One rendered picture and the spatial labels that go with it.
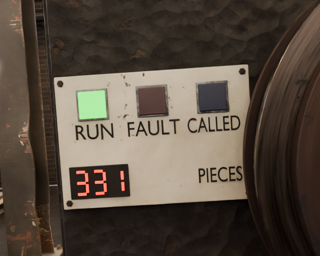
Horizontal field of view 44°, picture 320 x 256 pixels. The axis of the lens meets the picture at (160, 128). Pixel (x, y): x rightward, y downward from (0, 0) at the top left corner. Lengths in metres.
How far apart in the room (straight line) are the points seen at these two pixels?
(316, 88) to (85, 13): 0.33
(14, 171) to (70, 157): 2.66
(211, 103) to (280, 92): 0.14
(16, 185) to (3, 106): 0.60
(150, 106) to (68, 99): 0.11
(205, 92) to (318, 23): 0.17
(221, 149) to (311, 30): 0.20
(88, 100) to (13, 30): 2.68
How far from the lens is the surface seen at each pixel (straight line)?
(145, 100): 0.52
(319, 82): 0.40
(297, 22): 0.49
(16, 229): 3.29
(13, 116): 3.16
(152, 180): 0.54
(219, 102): 0.53
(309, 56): 0.42
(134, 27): 0.56
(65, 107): 0.55
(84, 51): 0.57
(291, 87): 0.41
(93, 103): 0.53
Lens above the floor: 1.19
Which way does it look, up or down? 3 degrees down
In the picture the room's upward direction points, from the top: 4 degrees counter-clockwise
